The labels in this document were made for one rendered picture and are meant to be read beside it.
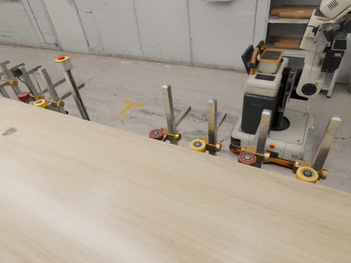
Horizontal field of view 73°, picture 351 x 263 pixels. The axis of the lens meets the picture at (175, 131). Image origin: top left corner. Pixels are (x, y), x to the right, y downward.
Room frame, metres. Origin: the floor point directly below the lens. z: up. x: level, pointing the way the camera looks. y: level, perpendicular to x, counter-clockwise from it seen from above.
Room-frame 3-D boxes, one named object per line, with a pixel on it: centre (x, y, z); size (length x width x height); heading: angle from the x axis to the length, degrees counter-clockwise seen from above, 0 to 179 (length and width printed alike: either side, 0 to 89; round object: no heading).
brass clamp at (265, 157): (0.84, -0.38, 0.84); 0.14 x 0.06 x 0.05; 58
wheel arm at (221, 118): (1.06, -0.21, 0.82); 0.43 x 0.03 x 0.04; 148
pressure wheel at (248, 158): (0.76, -0.31, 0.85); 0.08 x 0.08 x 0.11
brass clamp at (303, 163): (0.71, -0.60, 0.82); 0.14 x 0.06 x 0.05; 58
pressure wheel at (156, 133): (1.03, 0.11, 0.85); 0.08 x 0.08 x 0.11
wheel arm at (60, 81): (1.90, 1.04, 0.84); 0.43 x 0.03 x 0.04; 148
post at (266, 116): (0.83, -0.40, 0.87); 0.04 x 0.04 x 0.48; 58
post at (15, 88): (1.90, 1.29, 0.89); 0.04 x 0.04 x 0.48; 58
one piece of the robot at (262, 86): (1.81, -0.87, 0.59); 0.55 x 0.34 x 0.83; 147
